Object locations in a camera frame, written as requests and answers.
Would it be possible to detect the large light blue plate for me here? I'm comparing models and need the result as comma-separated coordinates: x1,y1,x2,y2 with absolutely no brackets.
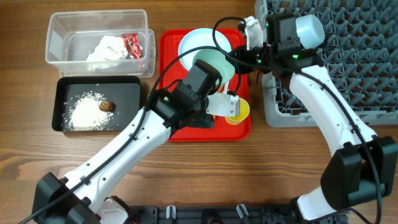
178,28,231,70

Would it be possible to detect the right black cable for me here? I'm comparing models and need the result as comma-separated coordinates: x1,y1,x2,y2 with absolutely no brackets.
212,16,383,224

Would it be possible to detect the green bowl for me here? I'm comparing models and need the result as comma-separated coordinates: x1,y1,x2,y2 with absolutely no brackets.
193,49,235,85

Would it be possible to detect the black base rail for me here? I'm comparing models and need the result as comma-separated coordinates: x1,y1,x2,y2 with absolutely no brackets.
124,203,348,224

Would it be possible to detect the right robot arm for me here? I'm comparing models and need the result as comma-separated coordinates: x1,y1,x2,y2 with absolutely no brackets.
227,12,397,223

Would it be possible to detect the red snack wrapper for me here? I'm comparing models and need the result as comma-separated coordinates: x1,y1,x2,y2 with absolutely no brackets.
122,34,142,59

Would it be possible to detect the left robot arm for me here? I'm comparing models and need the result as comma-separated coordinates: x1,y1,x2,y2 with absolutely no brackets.
23,60,222,223

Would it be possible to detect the small light blue bowl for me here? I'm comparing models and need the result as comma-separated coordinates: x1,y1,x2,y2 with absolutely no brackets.
295,14,325,49

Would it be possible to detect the white rice pile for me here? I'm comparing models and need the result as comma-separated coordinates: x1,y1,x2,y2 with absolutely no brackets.
62,91,113,131

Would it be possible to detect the brown walnut shell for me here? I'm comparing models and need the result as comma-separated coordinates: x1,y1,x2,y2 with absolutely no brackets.
99,101,115,112

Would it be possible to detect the orange carrot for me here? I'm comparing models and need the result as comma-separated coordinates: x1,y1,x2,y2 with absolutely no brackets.
216,85,224,93

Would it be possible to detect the red serving tray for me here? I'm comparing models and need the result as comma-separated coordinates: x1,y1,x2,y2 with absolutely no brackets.
158,28,252,143

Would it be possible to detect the yellow plastic cup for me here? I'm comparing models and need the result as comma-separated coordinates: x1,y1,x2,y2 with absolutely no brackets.
225,98,250,126

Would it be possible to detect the black plastic tray bin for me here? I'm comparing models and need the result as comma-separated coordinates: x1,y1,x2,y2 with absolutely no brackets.
52,76,141,132

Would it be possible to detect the grey dishwasher rack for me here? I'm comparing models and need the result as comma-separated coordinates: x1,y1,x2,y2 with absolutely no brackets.
254,0,397,125

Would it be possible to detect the white tissue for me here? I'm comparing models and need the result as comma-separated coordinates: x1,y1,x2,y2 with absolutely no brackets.
86,35,128,71

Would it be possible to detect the clear plastic bin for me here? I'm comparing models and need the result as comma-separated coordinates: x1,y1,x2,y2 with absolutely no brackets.
45,9,156,78

